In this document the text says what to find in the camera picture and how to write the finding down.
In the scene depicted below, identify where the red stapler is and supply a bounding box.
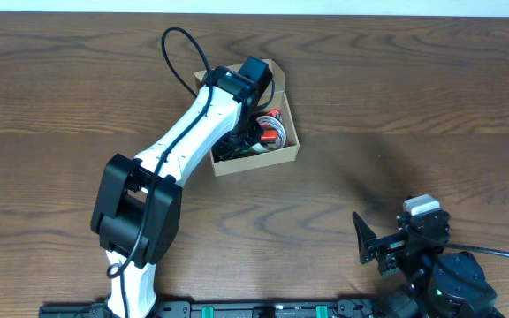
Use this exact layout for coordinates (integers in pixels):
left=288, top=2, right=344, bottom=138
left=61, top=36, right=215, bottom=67
left=261, top=129, right=278, bottom=143

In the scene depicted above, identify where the red utility knife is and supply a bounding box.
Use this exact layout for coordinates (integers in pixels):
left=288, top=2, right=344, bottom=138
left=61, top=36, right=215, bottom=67
left=266, top=109, right=281, bottom=120

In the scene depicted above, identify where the white tape roll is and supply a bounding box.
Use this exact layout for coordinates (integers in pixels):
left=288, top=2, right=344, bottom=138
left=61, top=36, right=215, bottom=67
left=252, top=115, right=287, bottom=154

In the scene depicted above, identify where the cardboard box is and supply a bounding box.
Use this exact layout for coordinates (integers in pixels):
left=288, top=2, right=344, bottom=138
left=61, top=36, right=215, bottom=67
left=209, top=58, right=300, bottom=177

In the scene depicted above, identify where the green tape roll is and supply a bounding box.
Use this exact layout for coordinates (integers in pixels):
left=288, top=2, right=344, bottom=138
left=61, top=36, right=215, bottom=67
left=239, top=148, right=257, bottom=156

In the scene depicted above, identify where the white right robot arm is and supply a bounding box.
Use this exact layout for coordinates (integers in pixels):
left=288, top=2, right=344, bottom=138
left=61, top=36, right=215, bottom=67
left=352, top=208, right=502, bottom=318

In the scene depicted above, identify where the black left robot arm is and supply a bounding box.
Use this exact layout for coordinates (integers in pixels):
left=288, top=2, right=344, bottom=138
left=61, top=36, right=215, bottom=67
left=90, top=59, right=273, bottom=317

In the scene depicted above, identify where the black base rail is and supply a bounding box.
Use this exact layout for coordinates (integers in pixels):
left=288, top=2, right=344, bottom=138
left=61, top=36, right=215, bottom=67
left=38, top=296, right=386, bottom=318

